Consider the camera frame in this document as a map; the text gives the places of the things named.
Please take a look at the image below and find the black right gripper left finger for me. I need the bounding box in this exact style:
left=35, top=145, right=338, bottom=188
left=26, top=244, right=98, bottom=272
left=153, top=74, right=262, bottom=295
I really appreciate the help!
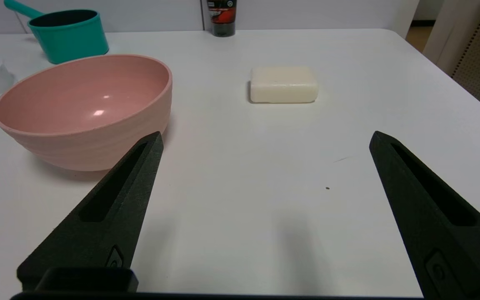
left=17, top=131, right=164, bottom=292

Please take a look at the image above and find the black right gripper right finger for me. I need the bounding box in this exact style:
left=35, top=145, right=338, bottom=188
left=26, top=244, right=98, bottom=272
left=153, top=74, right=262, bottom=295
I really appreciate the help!
left=369, top=131, right=480, bottom=300

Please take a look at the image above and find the teal saucepan with handle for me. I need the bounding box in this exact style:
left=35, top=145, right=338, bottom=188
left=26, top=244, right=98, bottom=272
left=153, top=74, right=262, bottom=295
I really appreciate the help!
left=3, top=0, right=110, bottom=65

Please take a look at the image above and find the pink bowl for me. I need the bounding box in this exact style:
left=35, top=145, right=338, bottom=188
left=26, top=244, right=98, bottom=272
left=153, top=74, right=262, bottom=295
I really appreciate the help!
left=0, top=54, right=173, bottom=172

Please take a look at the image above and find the cream soap bar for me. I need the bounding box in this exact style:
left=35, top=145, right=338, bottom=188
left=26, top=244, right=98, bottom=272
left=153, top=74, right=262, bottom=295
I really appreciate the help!
left=250, top=66, right=319, bottom=104

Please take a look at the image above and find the black facial cleanser tube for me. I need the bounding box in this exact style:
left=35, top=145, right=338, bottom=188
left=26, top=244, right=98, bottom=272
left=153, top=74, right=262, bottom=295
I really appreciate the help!
left=205, top=0, right=238, bottom=38

